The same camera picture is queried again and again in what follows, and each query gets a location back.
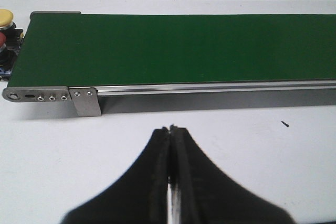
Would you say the green conveyor belt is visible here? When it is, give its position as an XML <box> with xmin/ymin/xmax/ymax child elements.
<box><xmin>8</xmin><ymin>13</ymin><xmax>335</xmax><ymax>88</ymax></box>

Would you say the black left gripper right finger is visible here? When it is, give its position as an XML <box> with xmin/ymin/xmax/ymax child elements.
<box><xmin>170</xmin><ymin>126</ymin><xmax>294</xmax><ymax>223</ymax></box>

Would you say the aluminium conveyor frame rail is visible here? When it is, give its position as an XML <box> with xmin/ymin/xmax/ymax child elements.
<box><xmin>92</xmin><ymin>79</ymin><xmax>335</xmax><ymax>96</ymax></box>

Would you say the waiting yellow mushroom button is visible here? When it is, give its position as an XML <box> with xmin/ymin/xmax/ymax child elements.
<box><xmin>0</xmin><ymin>9</ymin><xmax>24</xmax><ymax>52</ymax></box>

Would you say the left grey support bracket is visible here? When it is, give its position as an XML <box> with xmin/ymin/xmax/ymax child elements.
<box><xmin>69</xmin><ymin>88</ymin><xmax>101</xmax><ymax>117</ymax></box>

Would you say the waiting red mushroom button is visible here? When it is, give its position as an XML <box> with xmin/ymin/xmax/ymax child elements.
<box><xmin>1</xmin><ymin>33</ymin><xmax>16</xmax><ymax>78</ymax></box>

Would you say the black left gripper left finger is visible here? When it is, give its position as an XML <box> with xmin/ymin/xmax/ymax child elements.
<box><xmin>62</xmin><ymin>127</ymin><xmax>170</xmax><ymax>223</ymax></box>

